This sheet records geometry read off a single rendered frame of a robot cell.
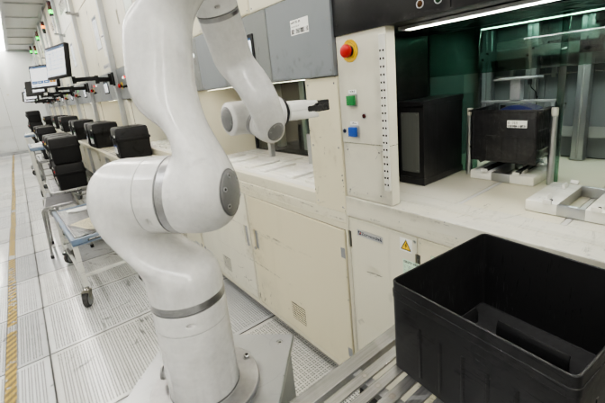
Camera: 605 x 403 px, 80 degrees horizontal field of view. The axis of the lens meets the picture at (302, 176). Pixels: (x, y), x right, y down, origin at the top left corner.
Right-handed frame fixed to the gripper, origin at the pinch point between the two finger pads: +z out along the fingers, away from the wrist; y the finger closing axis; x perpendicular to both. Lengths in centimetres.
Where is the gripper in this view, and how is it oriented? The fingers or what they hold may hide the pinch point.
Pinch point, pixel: (322, 105)
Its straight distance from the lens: 110.1
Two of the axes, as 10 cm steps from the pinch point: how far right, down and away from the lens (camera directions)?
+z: 7.8, -2.3, 5.8
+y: 6.2, 1.4, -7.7
